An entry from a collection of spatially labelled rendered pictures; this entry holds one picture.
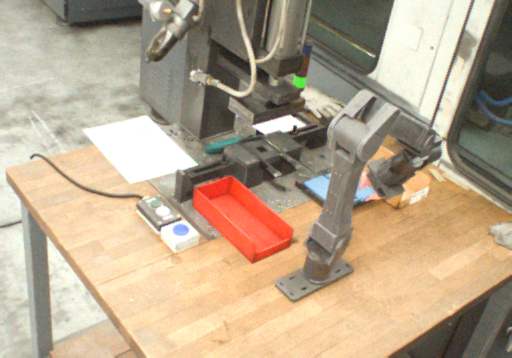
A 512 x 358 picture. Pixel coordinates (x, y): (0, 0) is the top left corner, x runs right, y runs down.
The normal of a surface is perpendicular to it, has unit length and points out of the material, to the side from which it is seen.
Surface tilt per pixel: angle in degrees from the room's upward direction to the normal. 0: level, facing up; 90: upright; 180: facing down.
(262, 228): 0
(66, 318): 0
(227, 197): 0
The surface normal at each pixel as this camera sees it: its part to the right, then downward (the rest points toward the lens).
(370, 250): 0.14, -0.82
